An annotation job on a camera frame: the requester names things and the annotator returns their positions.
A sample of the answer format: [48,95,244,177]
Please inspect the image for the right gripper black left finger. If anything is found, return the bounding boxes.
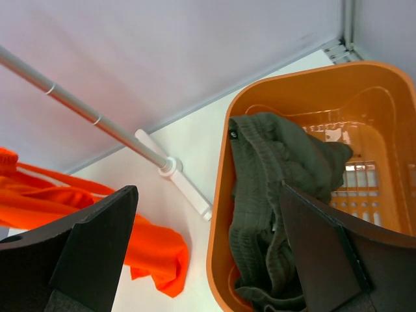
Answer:
[1,185,138,311]

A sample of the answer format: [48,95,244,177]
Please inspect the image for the dark green shorts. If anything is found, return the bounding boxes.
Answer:
[228,112,353,311]

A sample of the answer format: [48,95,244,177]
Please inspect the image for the orange plastic basket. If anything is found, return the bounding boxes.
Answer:
[207,61,415,311]

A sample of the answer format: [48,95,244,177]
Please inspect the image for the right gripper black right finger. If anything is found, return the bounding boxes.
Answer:
[280,186,415,311]

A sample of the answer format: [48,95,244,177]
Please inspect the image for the silver white clothes rack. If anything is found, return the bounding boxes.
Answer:
[1,47,213,221]

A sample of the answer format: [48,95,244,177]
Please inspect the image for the orange shorts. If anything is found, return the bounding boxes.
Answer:
[1,148,189,298]

